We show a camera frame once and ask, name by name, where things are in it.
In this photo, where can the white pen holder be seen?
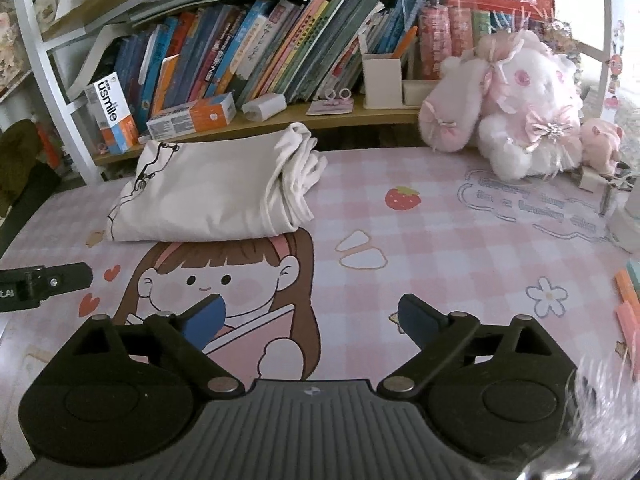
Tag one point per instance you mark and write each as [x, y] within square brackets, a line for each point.
[381, 82]

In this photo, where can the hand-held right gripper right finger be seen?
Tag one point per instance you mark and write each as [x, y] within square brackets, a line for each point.
[420, 321]

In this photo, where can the dark chair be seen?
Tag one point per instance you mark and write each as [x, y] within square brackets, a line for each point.
[35, 200]

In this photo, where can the tall blue orange white box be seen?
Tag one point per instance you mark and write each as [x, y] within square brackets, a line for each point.
[112, 115]

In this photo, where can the white power strip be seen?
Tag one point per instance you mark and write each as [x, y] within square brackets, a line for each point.
[627, 230]

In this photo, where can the small white case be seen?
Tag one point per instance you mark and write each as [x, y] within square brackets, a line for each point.
[264, 106]

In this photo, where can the flat orange white box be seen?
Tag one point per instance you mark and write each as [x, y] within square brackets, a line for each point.
[192, 117]

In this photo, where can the row of colourful books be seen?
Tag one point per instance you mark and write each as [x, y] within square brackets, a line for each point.
[260, 50]

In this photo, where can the white fluffy trim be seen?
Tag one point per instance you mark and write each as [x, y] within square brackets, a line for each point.
[595, 420]

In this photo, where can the red hanging ornament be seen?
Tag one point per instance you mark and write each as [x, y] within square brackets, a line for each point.
[47, 145]

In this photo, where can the small white cube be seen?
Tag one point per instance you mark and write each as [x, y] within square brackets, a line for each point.
[592, 180]

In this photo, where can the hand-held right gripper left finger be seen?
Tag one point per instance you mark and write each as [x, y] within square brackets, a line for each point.
[205, 322]

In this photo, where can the white pink plush bunny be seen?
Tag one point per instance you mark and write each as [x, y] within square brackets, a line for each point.
[520, 110]

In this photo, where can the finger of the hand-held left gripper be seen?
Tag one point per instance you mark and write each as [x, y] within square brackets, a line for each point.
[65, 279]

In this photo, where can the small pink plush pig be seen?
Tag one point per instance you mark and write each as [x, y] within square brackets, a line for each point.
[600, 142]

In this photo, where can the orange straw bundle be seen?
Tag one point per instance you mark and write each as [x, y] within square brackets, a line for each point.
[627, 290]

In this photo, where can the pink straw bundle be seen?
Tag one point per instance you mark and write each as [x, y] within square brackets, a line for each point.
[631, 335]

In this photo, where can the cream printed t-shirt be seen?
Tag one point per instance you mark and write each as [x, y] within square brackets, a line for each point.
[210, 190]

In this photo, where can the short white box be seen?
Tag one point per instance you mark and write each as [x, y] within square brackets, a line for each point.
[420, 92]

